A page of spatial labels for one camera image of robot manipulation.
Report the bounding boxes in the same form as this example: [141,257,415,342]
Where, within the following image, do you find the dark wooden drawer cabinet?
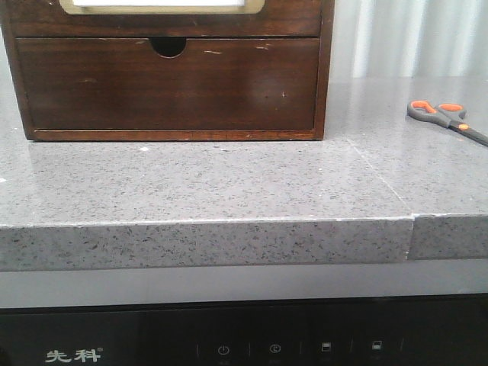
[1,1,334,141]

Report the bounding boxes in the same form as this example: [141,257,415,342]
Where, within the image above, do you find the black appliance control panel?
[1,294,487,365]

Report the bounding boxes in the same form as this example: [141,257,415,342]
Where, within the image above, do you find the wooden drawer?
[1,1,333,37]
[18,38,319,130]

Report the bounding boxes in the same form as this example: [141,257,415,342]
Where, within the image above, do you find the grey orange scissors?
[407,100,487,146]

